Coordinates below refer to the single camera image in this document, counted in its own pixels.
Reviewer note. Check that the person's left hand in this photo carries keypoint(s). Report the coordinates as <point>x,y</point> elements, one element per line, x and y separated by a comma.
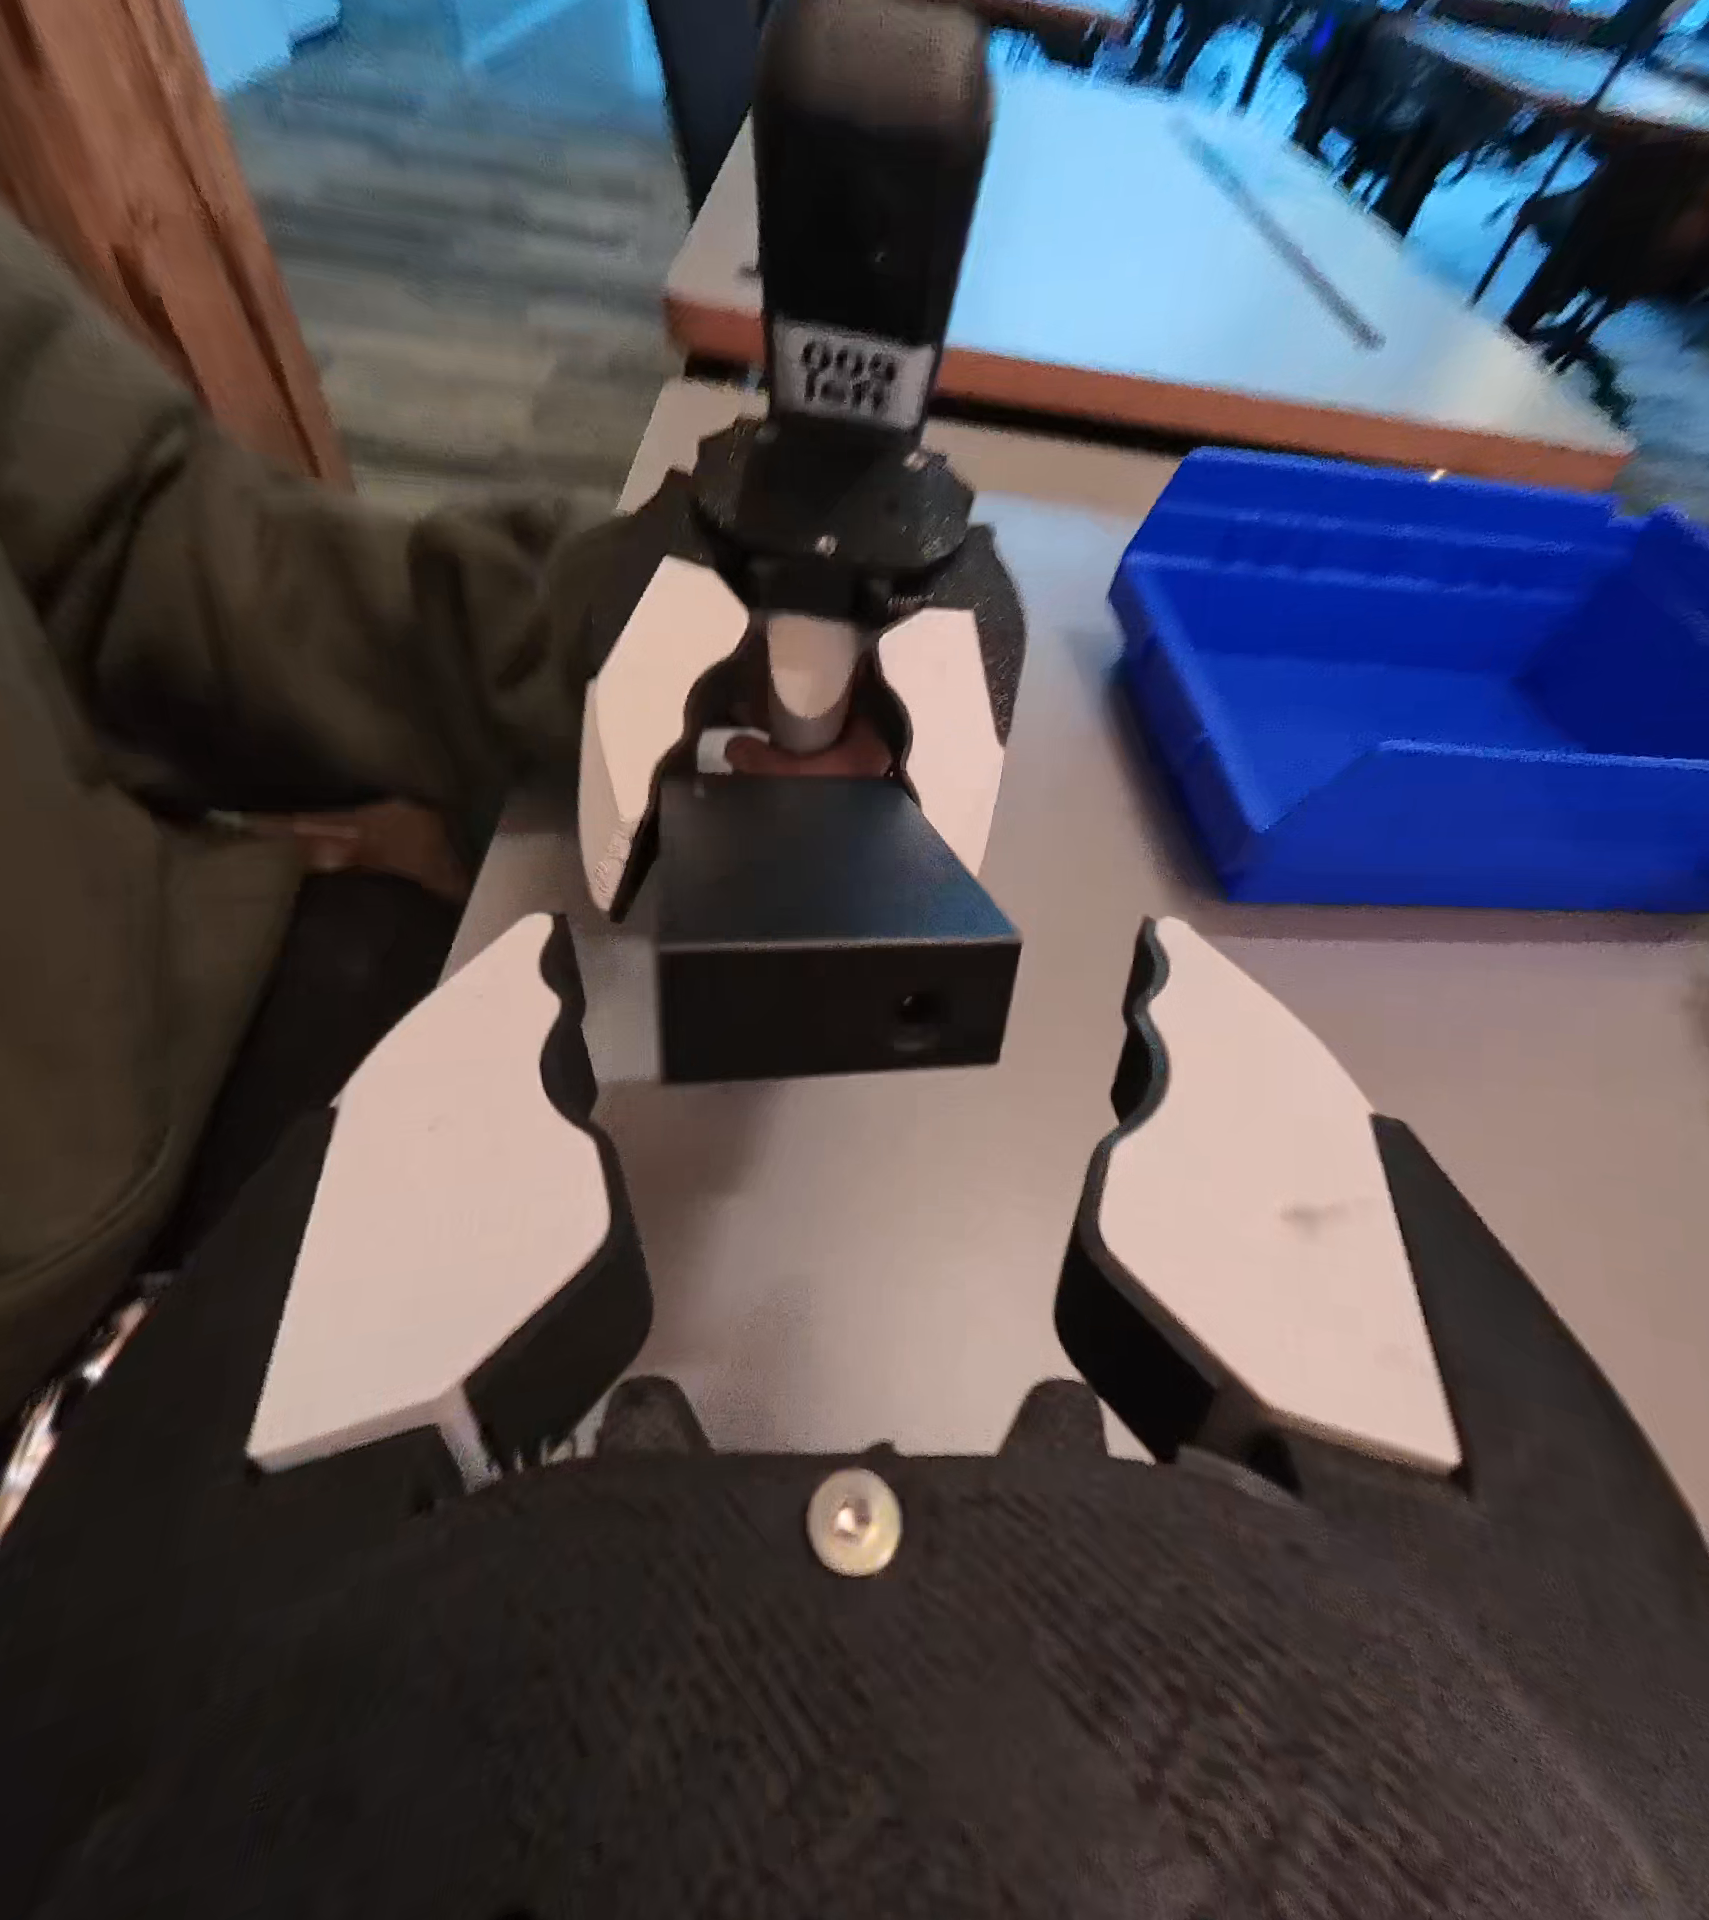
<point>809,762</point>

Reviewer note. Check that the grey table with slot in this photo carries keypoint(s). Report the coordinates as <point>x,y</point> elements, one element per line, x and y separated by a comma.
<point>1168,254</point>

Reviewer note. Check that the metal carabiner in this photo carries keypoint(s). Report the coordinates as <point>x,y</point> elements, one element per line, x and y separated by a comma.
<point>36,1440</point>

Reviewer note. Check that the blue plastic bin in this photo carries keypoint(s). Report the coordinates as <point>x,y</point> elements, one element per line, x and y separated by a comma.
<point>1393,720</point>

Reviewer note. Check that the person's torso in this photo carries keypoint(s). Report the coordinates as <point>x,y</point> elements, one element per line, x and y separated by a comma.
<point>45,1125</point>

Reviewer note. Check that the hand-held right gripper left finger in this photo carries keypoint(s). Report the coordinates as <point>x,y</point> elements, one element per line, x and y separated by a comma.
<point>449,1230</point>

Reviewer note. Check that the black network switch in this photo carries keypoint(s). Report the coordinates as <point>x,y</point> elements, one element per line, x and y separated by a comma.
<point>824,930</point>

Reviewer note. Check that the person's left forearm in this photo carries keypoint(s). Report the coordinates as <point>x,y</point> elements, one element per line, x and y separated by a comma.
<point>345,645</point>

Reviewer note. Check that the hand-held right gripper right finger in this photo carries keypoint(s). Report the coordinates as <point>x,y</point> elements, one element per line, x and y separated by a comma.
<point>1273,1245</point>

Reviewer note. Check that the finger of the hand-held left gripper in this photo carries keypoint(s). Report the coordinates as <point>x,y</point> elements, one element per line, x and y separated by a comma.
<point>951,720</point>
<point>645,720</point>

